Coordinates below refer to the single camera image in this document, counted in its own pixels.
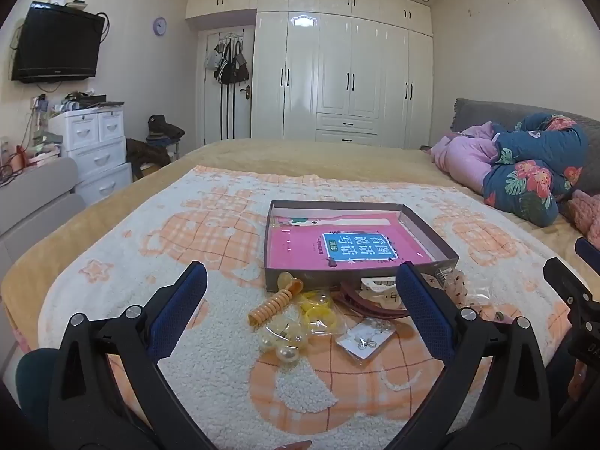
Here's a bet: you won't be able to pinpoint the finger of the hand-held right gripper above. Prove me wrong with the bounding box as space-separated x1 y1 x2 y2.
544 258 600 320
576 237 600 264

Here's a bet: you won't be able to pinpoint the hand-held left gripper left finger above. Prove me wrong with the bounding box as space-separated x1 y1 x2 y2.
48 261 216 450

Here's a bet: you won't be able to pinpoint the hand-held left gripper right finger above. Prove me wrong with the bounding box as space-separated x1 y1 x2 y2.
396 261 563 450

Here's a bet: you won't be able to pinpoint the beige dotted scrunchie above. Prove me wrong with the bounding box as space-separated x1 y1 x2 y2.
433 269 470 311

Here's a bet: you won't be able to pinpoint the clear earring card packet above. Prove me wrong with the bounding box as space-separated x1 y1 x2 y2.
335 317 397 362

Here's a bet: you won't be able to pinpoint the shallow brown cardboard box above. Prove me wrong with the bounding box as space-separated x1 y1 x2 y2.
264 200 460 291

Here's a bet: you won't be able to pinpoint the pearl bead hair tie packet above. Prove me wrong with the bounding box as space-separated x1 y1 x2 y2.
257 316 311 366

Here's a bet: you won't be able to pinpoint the pink knitted cloth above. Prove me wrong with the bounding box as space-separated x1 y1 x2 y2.
566 190 600 236

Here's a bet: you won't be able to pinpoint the white card with hair clip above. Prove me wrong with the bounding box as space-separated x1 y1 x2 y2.
361 276 402 305

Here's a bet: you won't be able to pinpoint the orange and white printed blanket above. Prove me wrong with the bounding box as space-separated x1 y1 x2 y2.
37 165 587 450

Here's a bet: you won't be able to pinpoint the blue floral quilt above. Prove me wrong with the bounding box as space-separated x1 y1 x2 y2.
483 113 590 228

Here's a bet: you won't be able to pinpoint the pink book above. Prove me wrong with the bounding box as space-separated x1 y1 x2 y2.
267 224 434 271

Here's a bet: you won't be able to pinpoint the pink quilt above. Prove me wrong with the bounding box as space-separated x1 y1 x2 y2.
430 122 506 194

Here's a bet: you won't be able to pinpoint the brown jacket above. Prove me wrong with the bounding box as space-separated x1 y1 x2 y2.
126 138 172 182

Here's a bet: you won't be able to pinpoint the dark teal cloth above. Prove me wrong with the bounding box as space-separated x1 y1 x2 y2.
15 348 62 432

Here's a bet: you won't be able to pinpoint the grey headboard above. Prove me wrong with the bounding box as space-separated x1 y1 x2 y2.
450 98 600 198

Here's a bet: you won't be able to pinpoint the white plastic drawer cabinet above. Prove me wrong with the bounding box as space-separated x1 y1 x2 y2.
48 103 134 205

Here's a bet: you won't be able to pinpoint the pile of dark clothes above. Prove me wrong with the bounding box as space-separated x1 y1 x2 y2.
147 114 186 144

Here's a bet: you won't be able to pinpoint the grey chair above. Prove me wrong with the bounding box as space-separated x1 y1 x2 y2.
0 158 88 263

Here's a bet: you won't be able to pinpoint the bed with yellow sheet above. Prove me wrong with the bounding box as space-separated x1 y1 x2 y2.
0 138 600 450

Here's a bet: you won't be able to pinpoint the white door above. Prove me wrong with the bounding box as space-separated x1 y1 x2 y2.
197 25 257 147

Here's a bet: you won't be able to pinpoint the clutter on drawer cabinet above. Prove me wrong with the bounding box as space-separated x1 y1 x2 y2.
60 91 125 113

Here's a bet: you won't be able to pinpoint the bags hanging on door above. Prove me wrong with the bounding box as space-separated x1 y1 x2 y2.
205 40 251 88

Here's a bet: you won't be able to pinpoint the white wardrobe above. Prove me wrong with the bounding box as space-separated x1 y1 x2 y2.
186 0 434 151

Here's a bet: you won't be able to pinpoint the orange spiral hair tie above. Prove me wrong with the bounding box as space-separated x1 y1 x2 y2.
247 277 303 331

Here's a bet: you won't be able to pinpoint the yellow hair ties packet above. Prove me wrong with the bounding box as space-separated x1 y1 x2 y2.
297 291 336 333

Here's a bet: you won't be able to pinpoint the black wall television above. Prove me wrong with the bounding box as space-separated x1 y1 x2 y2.
10 2 105 84

